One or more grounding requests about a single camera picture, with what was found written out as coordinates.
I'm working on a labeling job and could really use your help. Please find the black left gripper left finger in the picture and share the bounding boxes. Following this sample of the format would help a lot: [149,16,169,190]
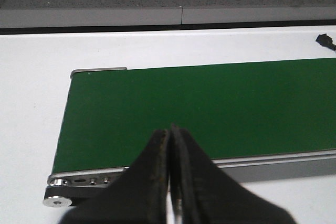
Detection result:
[60,130,170,223]

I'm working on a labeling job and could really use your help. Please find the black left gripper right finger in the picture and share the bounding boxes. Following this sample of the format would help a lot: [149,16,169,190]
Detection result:
[169,125,295,223]

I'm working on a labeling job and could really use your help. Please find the green conveyor belt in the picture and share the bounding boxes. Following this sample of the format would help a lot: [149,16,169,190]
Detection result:
[52,58,335,173]

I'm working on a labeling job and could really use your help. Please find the aluminium conveyor frame rail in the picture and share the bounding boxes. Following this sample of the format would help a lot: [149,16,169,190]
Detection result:
[44,68,335,207]

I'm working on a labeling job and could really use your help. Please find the black connector with wires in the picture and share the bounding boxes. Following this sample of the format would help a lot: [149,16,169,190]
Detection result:
[316,34,336,51]

